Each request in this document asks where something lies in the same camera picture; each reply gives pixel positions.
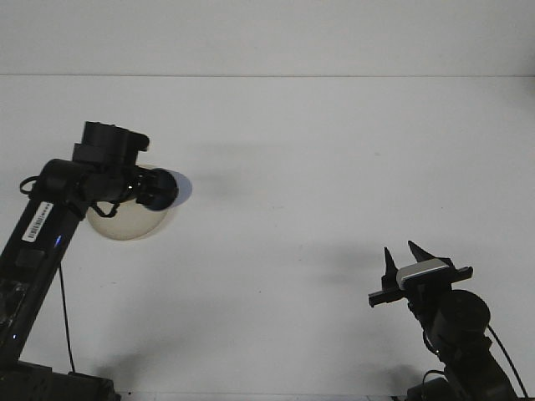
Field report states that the pale blue cup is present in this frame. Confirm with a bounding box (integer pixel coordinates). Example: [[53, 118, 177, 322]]
[[141, 168, 194, 211]]

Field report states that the pale round plate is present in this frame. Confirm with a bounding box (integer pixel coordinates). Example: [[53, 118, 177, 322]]
[[86, 165, 176, 242]]

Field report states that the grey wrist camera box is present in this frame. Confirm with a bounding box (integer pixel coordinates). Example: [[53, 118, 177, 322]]
[[395, 258, 451, 290]]

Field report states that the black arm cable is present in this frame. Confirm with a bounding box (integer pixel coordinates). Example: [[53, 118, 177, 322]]
[[420, 323, 530, 398], [18, 175, 120, 375]]

